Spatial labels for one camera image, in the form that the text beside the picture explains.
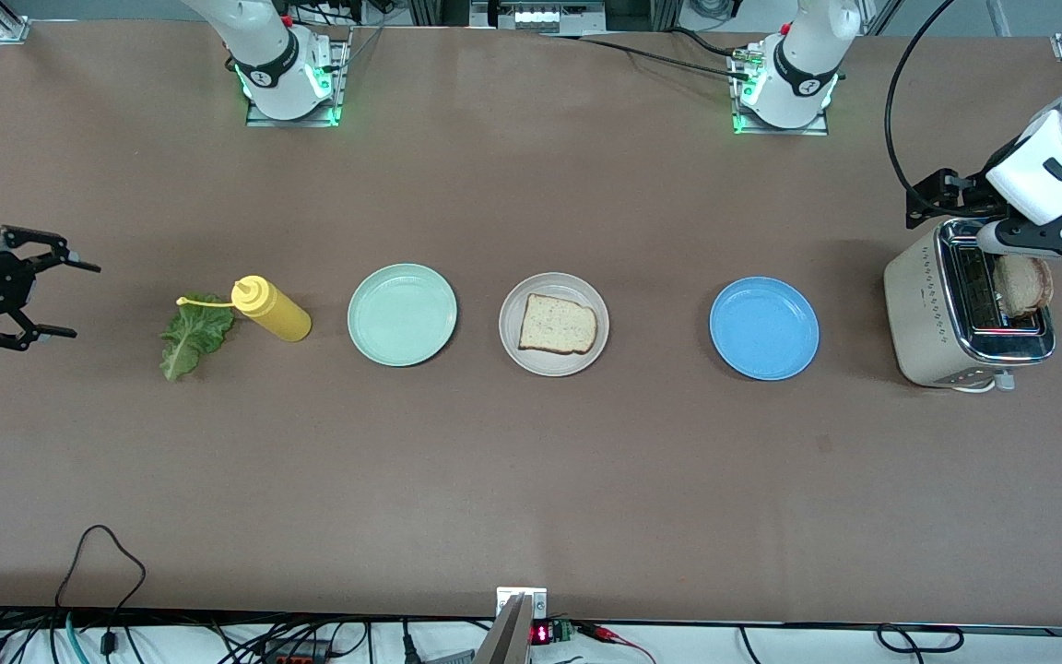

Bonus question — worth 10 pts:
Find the brown bread slice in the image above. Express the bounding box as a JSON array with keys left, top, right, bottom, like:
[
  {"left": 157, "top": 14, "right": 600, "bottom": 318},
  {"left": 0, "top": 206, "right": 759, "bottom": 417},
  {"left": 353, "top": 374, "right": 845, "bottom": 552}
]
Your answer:
[
  {"left": 518, "top": 294, "right": 598, "bottom": 355},
  {"left": 995, "top": 254, "right": 1055, "bottom": 320}
]

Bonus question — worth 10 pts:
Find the green lettuce leaf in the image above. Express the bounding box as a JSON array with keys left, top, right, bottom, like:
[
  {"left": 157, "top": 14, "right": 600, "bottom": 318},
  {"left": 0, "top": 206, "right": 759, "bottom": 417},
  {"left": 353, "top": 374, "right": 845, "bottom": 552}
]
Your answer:
[{"left": 160, "top": 304, "right": 237, "bottom": 382}]

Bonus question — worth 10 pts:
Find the yellow squeeze bottle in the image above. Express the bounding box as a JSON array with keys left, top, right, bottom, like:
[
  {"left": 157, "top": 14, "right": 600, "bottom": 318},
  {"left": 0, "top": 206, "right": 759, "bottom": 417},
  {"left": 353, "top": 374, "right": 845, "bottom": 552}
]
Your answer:
[{"left": 176, "top": 275, "right": 313, "bottom": 343}]

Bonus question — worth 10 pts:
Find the blue plate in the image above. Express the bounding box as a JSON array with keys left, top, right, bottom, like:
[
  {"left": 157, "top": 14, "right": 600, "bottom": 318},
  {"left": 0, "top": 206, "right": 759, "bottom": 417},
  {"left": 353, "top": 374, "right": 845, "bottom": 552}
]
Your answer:
[{"left": 709, "top": 277, "right": 820, "bottom": 381}]

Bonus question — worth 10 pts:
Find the mint green plate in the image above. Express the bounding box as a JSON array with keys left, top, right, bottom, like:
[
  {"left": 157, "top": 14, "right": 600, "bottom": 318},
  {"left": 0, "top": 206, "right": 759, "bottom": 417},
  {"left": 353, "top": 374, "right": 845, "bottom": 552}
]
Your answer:
[{"left": 348, "top": 264, "right": 458, "bottom": 368}]

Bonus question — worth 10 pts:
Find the beige plate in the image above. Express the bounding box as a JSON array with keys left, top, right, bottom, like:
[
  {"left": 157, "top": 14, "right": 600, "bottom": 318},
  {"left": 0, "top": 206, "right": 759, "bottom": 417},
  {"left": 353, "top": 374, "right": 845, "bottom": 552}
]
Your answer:
[{"left": 499, "top": 272, "right": 610, "bottom": 378}]

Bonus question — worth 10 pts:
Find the beige chrome toaster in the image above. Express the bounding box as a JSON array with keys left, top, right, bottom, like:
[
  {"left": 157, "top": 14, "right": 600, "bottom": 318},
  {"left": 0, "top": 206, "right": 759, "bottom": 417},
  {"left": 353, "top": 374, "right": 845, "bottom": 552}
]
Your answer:
[{"left": 883, "top": 217, "right": 1057, "bottom": 388}]

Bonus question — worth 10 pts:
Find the grey lit electronics box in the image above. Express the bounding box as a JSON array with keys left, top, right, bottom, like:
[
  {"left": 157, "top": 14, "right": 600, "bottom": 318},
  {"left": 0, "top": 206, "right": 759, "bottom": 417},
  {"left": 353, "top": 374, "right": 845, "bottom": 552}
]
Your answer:
[{"left": 469, "top": 0, "right": 608, "bottom": 29}]

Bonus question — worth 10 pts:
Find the red clip lead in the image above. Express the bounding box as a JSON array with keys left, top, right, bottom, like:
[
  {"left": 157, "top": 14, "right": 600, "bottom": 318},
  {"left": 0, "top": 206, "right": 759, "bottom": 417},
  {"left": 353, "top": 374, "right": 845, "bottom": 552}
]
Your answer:
[{"left": 577, "top": 622, "right": 656, "bottom": 664}]

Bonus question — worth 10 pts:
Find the grey metal bar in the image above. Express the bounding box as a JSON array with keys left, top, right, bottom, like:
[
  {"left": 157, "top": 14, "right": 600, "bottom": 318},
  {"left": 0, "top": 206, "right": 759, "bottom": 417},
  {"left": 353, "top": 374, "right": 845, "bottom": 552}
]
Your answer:
[{"left": 474, "top": 595, "right": 532, "bottom": 664}]

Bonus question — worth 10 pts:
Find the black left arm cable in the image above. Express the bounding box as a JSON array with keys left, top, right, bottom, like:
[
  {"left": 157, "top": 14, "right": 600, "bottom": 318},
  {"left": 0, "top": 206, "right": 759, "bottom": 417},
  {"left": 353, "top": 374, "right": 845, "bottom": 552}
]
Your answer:
[{"left": 883, "top": 0, "right": 956, "bottom": 218}]

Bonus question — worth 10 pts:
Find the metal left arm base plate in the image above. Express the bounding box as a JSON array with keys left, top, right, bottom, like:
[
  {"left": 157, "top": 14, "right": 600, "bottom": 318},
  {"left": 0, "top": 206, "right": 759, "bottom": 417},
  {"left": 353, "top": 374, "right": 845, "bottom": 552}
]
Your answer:
[{"left": 729, "top": 46, "right": 832, "bottom": 136}]

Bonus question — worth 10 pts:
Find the white toaster power cord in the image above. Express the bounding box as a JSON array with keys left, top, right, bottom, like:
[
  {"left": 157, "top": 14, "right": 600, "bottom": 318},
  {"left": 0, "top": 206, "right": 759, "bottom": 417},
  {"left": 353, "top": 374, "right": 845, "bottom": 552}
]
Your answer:
[{"left": 950, "top": 367, "right": 1017, "bottom": 395}]

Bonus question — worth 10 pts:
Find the thin black looped cable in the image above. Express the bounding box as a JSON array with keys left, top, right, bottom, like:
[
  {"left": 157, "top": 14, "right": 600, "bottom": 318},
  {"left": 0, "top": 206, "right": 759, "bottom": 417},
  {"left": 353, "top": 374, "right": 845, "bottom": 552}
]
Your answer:
[{"left": 53, "top": 525, "right": 148, "bottom": 658}]

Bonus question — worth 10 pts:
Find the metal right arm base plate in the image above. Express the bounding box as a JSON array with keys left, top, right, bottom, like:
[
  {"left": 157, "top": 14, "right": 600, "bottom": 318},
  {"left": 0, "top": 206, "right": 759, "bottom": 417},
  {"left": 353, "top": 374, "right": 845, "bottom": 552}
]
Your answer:
[{"left": 245, "top": 26, "right": 348, "bottom": 127}]

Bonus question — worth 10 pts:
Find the long black table cable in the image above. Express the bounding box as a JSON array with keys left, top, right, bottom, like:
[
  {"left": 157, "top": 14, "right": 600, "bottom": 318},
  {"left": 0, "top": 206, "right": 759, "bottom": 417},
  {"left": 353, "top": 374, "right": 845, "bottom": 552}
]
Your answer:
[{"left": 540, "top": 28, "right": 753, "bottom": 82}]

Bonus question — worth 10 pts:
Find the black coiled cable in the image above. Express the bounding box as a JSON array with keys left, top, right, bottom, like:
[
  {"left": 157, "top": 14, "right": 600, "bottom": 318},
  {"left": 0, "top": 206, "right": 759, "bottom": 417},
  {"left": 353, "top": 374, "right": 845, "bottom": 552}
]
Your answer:
[{"left": 877, "top": 624, "right": 965, "bottom": 654}]

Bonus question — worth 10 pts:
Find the white metal bracket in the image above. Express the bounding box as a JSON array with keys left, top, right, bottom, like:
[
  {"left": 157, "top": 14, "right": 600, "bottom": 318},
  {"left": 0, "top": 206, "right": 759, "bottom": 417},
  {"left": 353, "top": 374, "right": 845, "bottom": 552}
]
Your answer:
[{"left": 496, "top": 587, "right": 549, "bottom": 619}]

